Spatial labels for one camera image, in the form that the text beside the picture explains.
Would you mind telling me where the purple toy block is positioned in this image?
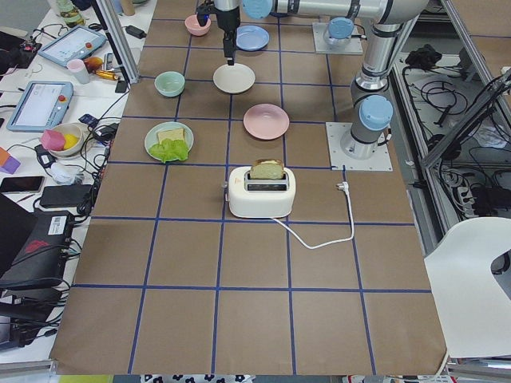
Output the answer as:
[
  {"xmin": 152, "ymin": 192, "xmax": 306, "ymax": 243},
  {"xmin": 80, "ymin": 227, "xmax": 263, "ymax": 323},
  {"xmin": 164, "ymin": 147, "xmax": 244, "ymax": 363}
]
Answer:
[{"xmin": 0, "ymin": 148, "xmax": 21, "ymax": 175}]

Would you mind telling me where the black smartphone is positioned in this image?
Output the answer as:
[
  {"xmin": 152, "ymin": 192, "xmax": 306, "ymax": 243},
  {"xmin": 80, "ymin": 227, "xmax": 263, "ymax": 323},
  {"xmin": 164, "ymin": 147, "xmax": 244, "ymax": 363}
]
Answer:
[{"xmin": 1, "ymin": 176, "xmax": 46, "ymax": 193}]

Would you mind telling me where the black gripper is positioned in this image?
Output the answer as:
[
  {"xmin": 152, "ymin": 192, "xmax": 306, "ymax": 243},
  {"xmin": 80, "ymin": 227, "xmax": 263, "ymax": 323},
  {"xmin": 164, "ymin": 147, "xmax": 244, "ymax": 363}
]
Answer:
[{"xmin": 196, "ymin": 0, "xmax": 240, "ymax": 65}]

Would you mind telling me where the teach pendant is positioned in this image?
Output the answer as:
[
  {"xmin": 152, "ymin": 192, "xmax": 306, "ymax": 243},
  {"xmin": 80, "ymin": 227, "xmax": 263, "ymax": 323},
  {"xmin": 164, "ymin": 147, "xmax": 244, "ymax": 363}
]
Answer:
[
  {"xmin": 6, "ymin": 81, "xmax": 73, "ymax": 133},
  {"xmin": 38, "ymin": 26, "xmax": 107, "ymax": 67}
]

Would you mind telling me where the white fruit bowl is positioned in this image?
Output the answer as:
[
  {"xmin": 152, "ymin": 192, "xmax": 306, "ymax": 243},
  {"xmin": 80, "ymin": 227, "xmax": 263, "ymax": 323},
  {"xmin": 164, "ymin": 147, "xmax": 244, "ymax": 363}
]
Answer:
[{"xmin": 40, "ymin": 122, "xmax": 88, "ymax": 158}]

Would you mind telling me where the white plate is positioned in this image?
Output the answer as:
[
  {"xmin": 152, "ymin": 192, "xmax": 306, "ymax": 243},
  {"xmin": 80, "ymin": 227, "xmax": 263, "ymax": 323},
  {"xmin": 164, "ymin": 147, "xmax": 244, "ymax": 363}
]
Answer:
[{"xmin": 213, "ymin": 63, "xmax": 256, "ymax": 94}]

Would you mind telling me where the bread slice on plate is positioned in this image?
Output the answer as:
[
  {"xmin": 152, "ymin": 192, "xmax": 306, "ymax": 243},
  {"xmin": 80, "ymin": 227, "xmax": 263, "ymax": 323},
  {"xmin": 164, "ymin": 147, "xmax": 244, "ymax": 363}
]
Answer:
[{"xmin": 156, "ymin": 128, "xmax": 185, "ymax": 144}]

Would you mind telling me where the pink bowl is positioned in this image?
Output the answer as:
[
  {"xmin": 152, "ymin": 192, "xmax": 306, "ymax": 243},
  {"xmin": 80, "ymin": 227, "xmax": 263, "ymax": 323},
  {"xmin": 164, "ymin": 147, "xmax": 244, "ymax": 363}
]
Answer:
[{"xmin": 184, "ymin": 14, "xmax": 212, "ymax": 37}]

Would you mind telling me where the white toaster cable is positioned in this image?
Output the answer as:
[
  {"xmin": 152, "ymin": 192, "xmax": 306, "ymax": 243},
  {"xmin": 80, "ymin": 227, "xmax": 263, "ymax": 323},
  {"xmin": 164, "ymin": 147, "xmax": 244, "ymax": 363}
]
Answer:
[{"xmin": 270, "ymin": 181, "xmax": 356, "ymax": 251}]

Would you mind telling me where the near teach pendant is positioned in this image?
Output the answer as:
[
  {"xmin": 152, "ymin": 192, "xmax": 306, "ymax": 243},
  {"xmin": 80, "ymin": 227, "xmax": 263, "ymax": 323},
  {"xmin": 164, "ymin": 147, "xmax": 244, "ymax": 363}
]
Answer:
[{"xmin": 6, "ymin": 81, "xmax": 73, "ymax": 133}]

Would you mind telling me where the far teach pendant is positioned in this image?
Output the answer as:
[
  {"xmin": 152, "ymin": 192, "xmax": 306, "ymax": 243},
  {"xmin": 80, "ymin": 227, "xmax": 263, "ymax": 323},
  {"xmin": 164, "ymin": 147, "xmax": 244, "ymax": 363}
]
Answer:
[{"xmin": 38, "ymin": 26, "xmax": 107, "ymax": 67}]

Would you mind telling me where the pink cup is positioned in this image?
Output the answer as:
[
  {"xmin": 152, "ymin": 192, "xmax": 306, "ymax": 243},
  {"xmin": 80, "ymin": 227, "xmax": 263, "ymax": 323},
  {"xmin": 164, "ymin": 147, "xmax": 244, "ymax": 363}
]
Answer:
[{"xmin": 66, "ymin": 59, "xmax": 90, "ymax": 84}]

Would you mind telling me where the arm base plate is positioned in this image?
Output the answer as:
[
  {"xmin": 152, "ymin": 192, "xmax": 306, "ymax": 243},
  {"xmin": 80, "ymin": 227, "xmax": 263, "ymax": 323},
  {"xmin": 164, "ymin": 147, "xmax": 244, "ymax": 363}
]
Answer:
[
  {"xmin": 326, "ymin": 122, "xmax": 393, "ymax": 172},
  {"xmin": 312, "ymin": 22, "xmax": 363, "ymax": 56}
]

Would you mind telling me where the white chair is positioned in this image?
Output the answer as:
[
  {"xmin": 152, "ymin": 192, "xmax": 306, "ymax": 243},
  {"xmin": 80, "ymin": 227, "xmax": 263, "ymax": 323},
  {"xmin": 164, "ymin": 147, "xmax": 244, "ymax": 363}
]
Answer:
[{"xmin": 425, "ymin": 217, "xmax": 510, "ymax": 358}]

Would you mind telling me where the pink plate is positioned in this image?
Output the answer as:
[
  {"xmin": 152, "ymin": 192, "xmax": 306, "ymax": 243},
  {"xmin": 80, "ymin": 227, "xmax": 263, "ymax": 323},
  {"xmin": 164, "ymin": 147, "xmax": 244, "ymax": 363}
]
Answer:
[{"xmin": 244, "ymin": 104, "xmax": 290, "ymax": 140}]

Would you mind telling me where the black power adapter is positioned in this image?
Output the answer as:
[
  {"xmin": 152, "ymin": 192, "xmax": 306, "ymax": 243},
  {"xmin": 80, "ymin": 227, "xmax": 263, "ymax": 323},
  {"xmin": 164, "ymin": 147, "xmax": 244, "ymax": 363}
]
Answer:
[{"xmin": 125, "ymin": 25, "xmax": 147, "ymax": 39}]

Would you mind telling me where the bread slice in toaster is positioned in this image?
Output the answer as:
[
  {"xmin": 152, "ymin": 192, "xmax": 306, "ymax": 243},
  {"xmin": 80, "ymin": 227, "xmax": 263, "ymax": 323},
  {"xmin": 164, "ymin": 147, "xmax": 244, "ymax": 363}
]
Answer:
[{"xmin": 249, "ymin": 159, "xmax": 284, "ymax": 180}]

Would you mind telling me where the green lettuce leaf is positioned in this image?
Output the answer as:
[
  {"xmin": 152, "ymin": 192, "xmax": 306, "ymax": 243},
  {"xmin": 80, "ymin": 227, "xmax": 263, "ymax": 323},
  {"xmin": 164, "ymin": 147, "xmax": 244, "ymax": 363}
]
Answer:
[{"xmin": 149, "ymin": 139, "xmax": 188, "ymax": 163}]

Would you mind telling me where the green bowl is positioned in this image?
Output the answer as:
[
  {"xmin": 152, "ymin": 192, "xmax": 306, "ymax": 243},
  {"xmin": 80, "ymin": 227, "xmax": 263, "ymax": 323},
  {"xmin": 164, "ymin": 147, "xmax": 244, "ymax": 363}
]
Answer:
[{"xmin": 154, "ymin": 71, "xmax": 185, "ymax": 97}]

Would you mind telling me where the green plate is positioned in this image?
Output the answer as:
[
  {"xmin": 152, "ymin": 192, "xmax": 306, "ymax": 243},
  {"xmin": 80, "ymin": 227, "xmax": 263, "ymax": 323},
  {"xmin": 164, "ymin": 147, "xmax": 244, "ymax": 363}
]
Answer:
[{"xmin": 145, "ymin": 121, "xmax": 194, "ymax": 159}]

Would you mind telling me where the white toaster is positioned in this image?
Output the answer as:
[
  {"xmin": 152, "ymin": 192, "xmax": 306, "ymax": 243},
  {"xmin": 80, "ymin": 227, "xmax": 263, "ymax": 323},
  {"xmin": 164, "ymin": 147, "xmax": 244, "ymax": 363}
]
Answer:
[{"xmin": 226, "ymin": 166, "xmax": 296, "ymax": 219}]

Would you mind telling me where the blue plate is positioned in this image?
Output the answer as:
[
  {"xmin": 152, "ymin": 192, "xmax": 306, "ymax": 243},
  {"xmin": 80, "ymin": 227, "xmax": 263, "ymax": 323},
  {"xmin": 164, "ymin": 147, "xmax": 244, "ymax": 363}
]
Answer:
[{"xmin": 236, "ymin": 26, "xmax": 270, "ymax": 52}]

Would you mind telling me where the aluminium frame post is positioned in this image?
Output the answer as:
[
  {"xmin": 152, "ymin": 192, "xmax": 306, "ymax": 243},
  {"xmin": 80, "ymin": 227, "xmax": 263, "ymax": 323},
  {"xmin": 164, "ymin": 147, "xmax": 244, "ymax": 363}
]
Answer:
[{"xmin": 92, "ymin": 0, "xmax": 140, "ymax": 85}]

